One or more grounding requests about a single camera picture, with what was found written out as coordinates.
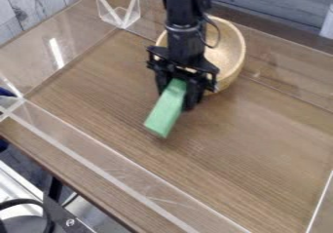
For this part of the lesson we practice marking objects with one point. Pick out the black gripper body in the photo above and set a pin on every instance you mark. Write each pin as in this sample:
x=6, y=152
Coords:
x=185, y=71

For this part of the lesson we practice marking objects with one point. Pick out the clear acrylic corner bracket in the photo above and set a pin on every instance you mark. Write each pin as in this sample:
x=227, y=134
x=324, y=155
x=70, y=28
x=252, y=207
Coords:
x=120, y=17

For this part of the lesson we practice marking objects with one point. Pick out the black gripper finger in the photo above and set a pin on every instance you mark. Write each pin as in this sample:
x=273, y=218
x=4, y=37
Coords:
x=195, y=91
x=163, y=78

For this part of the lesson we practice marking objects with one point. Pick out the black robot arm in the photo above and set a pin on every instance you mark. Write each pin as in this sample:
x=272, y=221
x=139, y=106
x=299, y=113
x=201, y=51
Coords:
x=181, y=60

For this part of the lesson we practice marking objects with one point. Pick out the clear acrylic front wall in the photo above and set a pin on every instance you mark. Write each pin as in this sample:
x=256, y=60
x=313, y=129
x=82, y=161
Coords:
x=164, y=178

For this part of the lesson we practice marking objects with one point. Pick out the black metal table leg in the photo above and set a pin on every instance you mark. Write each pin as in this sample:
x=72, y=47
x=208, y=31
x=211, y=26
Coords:
x=55, y=189

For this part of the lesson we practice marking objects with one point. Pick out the brown wooden bowl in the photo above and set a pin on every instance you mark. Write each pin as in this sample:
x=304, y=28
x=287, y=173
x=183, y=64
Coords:
x=228, y=56

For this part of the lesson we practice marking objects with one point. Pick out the green rectangular block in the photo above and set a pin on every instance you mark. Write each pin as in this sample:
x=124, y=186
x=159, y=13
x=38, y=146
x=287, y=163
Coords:
x=167, y=109

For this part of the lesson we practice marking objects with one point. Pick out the grey metal clamp plate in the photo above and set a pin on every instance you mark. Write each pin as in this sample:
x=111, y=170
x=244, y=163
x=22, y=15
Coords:
x=66, y=222

